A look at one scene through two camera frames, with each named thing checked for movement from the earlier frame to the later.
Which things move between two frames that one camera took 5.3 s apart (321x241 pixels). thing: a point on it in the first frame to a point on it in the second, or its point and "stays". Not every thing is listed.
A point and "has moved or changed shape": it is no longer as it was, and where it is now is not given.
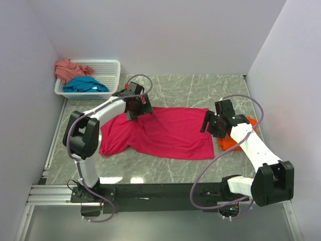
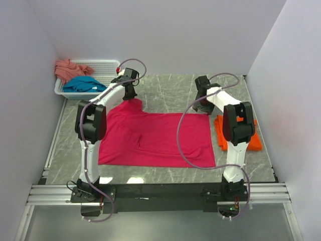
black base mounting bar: x=154 y=198 stays
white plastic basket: x=106 y=71 stays
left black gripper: x=145 y=108 to x=128 y=97
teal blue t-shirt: x=84 y=84 stays
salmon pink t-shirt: x=65 y=69 stays
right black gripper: x=209 y=116 to x=209 y=109
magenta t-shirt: x=168 y=132 has moved or changed shape
